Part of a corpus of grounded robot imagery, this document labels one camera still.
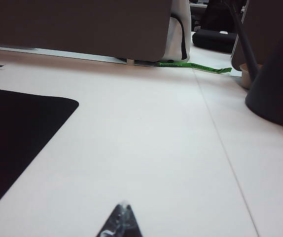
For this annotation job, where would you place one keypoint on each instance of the black mouse pad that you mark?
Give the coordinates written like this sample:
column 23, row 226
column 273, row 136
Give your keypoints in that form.
column 13, row 128

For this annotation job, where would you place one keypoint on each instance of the brown divider panel white trim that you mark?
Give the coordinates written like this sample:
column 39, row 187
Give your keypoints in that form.
column 262, row 19

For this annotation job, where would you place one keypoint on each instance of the beige bowl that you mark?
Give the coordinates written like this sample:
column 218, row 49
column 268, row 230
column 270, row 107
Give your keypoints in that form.
column 245, row 76

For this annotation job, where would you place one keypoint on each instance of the black rounded bag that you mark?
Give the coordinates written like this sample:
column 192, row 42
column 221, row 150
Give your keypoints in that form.
column 216, row 14

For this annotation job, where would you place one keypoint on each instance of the white divider clamp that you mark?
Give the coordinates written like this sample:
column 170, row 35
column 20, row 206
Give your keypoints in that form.
column 130, row 61

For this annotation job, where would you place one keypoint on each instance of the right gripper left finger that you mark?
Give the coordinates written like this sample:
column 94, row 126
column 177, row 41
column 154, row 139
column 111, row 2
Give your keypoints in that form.
column 113, row 225

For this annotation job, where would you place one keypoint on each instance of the dark cone-shaped stand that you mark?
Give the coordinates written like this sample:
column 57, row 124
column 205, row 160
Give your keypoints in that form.
column 274, row 81

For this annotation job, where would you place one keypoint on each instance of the black padded case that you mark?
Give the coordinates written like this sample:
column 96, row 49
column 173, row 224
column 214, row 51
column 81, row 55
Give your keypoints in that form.
column 213, row 40

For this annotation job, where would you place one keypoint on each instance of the silver divider mounting rail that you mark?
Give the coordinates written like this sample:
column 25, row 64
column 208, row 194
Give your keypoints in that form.
column 82, row 54

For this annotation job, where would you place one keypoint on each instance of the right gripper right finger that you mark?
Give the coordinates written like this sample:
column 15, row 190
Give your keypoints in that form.
column 131, row 225

